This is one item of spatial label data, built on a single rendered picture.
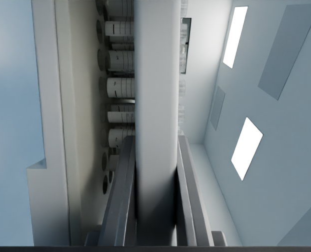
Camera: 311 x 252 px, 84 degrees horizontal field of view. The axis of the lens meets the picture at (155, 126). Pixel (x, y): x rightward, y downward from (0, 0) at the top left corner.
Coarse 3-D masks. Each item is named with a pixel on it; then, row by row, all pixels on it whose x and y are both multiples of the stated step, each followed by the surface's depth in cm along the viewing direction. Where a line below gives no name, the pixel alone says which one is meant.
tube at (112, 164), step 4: (104, 156) 12; (108, 156) 12; (112, 156) 12; (116, 156) 12; (104, 160) 12; (108, 160) 12; (112, 160) 12; (116, 160) 12; (104, 164) 12; (108, 164) 12; (112, 164) 12; (116, 164) 12; (104, 168) 12; (108, 168) 12; (112, 168) 12
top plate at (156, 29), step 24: (144, 0) 7; (168, 0) 7; (144, 24) 7; (168, 24) 7; (144, 48) 7; (168, 48) 7; (144, 72) 7; (168, 72) 7; (144, 96) 7; (168, 96) 8; (144, 120) 8; (168, 120) 8; (144, 144) 8; (168, 144) 8; (144, 168) 8; (168, 168) 8; (144, 192) 8; (168, 192) 8; (144, 216) 8; (168, 216) 8; (144, 240) 8; (168, 240) 8
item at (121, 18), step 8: (104, 16) 12; (112, 16) 12; (120, 16) 12; (128, 16) 12; (112, 48) 13; (120, 48) 13; (128, 48) 13; (112, 72) 13; (120, 72) 13; (128, 72) 13; (120, 128) 13; (128, 128) 13; (112, 152) 13
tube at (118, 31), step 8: (96, 24) 11; (104, 24) 11; (112, 24) 11; (120, 24) 11; (128, 24) 11; (184, 24) 11; (104, 32) 11; (112, 32) 11; (120, 32) 11; (128, 32) 11; (184, 32) 11; (104, 40) 11; (112, 40) 11; (120, 40) 11; (128, 40) 11; (184, 40) 11
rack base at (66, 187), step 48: (48, 0) 7; (48, 48) 7; (96, 48) 11; (48, 96) 7; (96, 96) 11; (48, 144) 8; (96, 144) 11; (48, 192) 8; (96, 192) 11; (48, 240) 8
